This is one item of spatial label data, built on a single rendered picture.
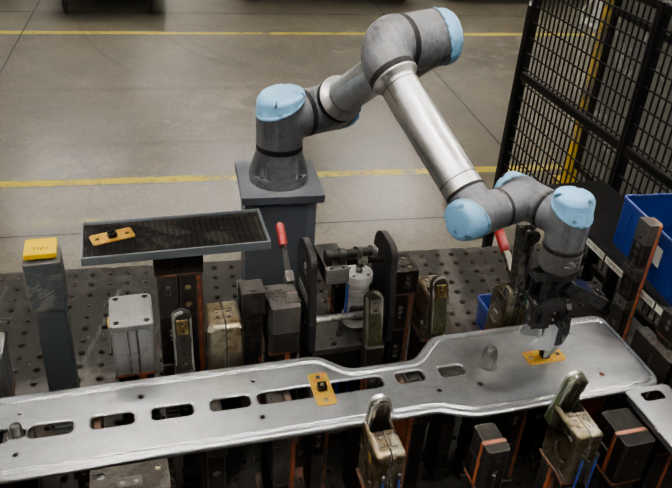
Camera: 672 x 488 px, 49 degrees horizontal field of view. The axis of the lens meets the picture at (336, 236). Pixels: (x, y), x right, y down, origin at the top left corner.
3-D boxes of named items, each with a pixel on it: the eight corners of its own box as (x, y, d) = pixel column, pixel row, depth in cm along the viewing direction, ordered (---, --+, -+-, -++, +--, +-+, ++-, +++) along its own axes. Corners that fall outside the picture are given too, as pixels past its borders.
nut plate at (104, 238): (94, 246, 146) (93, 241, 145) (88, 237, 148) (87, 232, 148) (135, 236, 150) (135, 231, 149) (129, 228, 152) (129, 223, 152)
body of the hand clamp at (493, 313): (479, 419, 176) (506, 300, 158) (467, 399, 181) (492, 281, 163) (502, 415, 177) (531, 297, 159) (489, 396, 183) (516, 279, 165)
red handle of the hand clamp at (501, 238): (512, 294, 157) (491, 227, 163) (508, 298, 159) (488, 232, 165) (530, 292, 158) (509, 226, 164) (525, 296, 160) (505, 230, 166)
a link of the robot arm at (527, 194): (481, 176, 138) (526, 201, 130) (522, 163, 144) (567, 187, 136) (474, 213, 142) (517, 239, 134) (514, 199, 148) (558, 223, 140)
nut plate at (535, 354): (529, 365, 148) (531, 360, 147) (520, 353, 151) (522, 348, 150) (567, 360, 150) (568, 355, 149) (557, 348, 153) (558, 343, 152)
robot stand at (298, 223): (236, 285, 216) (234, 161, 195) (305, 280, 220) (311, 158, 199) (242, 329, 199) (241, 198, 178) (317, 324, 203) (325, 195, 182)
